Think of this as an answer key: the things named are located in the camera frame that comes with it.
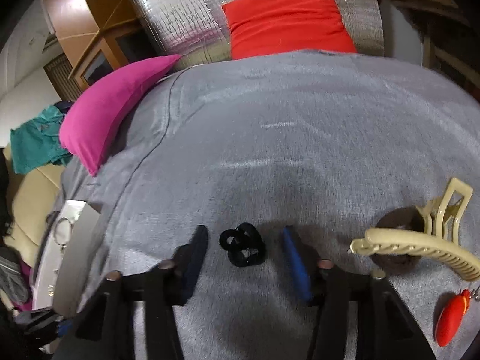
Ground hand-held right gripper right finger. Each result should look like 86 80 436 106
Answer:
282 226 437 360

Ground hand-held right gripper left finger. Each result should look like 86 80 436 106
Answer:
75 225 209 360

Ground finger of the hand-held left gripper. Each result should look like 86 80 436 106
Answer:
15 309 74 346

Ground black hair ties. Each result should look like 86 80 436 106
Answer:
219 222 266 268

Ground white rectangular tray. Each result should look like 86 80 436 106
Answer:
30 199 102 319

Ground silver keyring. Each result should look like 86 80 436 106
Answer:
52 215 74 248

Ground grey knitted cloth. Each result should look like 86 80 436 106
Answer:
0 247 29 304

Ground beige hair claw clip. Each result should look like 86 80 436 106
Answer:
350 177 480 282

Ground beige sofa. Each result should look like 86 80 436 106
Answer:
4 146 66 256

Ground black garment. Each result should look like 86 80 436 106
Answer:
0 150 12 248

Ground pink pillow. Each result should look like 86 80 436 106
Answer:
59 54 182 177

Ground teal shirt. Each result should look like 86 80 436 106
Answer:
10 105 72 175

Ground wooden lattice door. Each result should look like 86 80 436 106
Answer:
43 54 81 100

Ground silver foil mat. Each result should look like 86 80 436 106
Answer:
131 0 385 70

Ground small red pillow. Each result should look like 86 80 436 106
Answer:
221 0 357 61

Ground wooden cabinet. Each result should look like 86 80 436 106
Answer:
49 0 158 92

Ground wooden shelf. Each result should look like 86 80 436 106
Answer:
379 0 480 102

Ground brown hair tie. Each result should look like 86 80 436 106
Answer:
375 207 428 269

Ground red oval keychain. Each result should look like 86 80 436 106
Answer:
435 289 471 347

